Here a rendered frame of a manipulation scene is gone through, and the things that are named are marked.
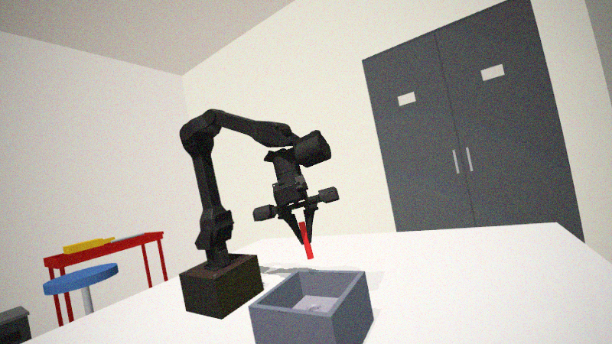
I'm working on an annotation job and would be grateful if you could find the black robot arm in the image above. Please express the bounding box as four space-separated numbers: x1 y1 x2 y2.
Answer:
179 109 331 271

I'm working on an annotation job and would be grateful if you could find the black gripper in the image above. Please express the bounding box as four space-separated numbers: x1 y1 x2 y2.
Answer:
252 170 340 245

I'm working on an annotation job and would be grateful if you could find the red peg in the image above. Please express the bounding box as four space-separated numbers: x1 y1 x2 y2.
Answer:
298 222 314 259

